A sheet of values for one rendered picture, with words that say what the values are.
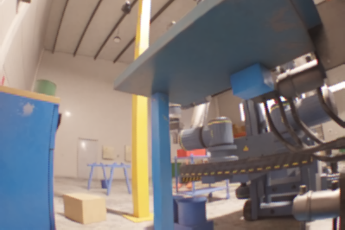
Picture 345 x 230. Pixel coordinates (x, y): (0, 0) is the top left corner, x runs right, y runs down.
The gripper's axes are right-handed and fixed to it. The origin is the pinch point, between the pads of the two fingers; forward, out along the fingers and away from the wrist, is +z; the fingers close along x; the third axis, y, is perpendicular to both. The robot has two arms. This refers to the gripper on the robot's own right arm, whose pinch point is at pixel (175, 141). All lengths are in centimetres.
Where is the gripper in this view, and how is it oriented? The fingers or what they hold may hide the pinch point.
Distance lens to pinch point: 139.4
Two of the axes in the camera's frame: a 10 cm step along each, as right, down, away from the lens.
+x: -7.4, 2.6, 6.2
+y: 6.7, 2.3, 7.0
